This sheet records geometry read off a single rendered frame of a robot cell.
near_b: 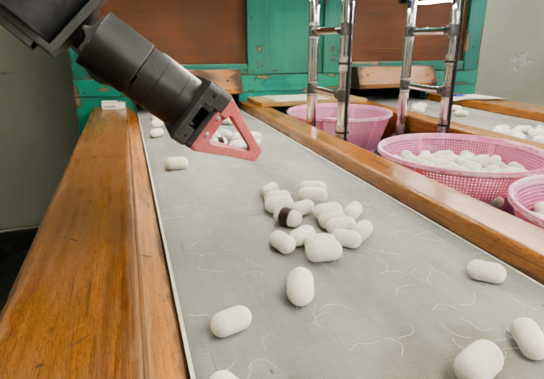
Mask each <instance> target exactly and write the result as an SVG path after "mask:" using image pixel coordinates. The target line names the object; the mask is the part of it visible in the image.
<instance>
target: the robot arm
mask: <svg viewBox="0 0 544 379"><path fill-rule="evenodd" d="M107 1H108V0H0V25H2V26H3V27H4V28H5V29H6V30H7V31H8V32H10V33H11V34H12V35H14V36H15V37H16V38H18V39H19V40H20V41H22V42H23V43H24V44H25V45H26V46H27V47H28V48H30V49H31V50H34V49H35V48H36V47H37V46H39V47H40V48H41V49H43V50H44V51H45V52H46V53H47V54H48V55H50V56H51V57H52V58H55V57H56V56H57V55H58V54H59V53H60V52H61V51H62V50H63V49H65V50H68V48H72V49H73V50H74V51H75V52H76V53H77V54H78V57H77V59H76V62H77V63H78V64H79V65H80V66H82V67H84V68H85V69H86V71H87V73H88V74H89V75H90V76H91V78H93V79H94V80H95V81H96V82H97V83H100V84H102V85H105V86H109V87H113V88H115V89H116V90H118V91H119V92H123V93H124V95H126V96H128V97H129V98H130V99H131V100H132V101H133V102H134V103H136V104H138V105H139V106H141V107H142V108H144V109H145V110H146V111H147V112H149V113H151V114H152V115H154V116H155V117H157V118H159V119H160V120H161V121H162V122H163V123H164V124H165V126H166V128H167V130H168V133H169V135H170V137H171V138H172V139H174V140H175V141H177V142H178V143H179V144H181V145H186V146H187V147H188V148H190V149H191V150H193V151H198V152H204V153H209V154H215V155H225V156H230V157H234V158H238V159H242V160H250V161H255V160H256V159H257V158H258V156H259V155H260V154H261V148H260V147H259V146H258V144H257V141H256V140H255V138H254V137H253V135H252V133H251V131H250V129H249V128H248V126H247V124H246V122H245V120H244V118H243V117H242V115H241V113H240V110H239V109H238V107H237V105H236V103H235V101H234V100H233V98H232V95H230V94H229V93H228V92H226V91H225V90H224V89H222V88H221V87H220V86H219V85H218V84H217V83H213V82H211V81H210V80H207V79H204V78H203V77H201V76H198V75H196V76H194V75H192V74H191V73H190V72H188V71H187V70H186V69H185V68H184V67H183V66H181V65H180V64H178V63H177V62H175V61H174V60H173V59H172V58H170V57H169V56H168V55H167V54H166V53H162V52H160V51H159V50H158V49H157V48H156V47H154V45H153V44H152V43H151V42H150V41H149V40H147V39H146V38H145V37H143V36H142V35H140V34H139V33H138V32H136V31H135V30H134V29H132V27H130V26H129V25H128V24H126V23H125V22H123V21H122V20H121V19H119V18H118V17H117V16H115V15H114V14H113V13H112V12H110V13H109V14H108V15H107V16H106V17H105V16H103V15H102V16H101V17H100V19H99V20H98V21H97V20H96V18H97V17H98V16H99V14H100V9H101V8H102V6H103V5H104V4H105V3H106V2H107ZM82 8H83V9H82ZM81 9H82V10H81ZM63 28H64V29H63ZM62 29H63V30H62ZM55 37H56V38H55ZM54 38H55V39H54ZM53 39H54V40H53ZM52 40H53V41H52ZM152 49H153V50H152ZM228 118H230V120H231V122H232V124H233V125H234V126H235V128H236V129H237V131H238V132H239V134H240V136H241V137H242V139H243V140H244V142H245V143H246V145H247V148H246V149H242V148H239V147H234V146H230V145H227V144H225V143H220V142H217V141H214V140H211V137H212V136H213V135H214V133H215V132H216V130H217V129H218V128H219V127H220V125H221V124H222V123H223V121H224V120H225V119H228Z"/></svg>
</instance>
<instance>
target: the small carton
mask: <svg viewBox="0 0 544 379"><path fill-rule="evenodd" d="M101 106H102V110H105V109H125V100H102V102H101Z"/></svg>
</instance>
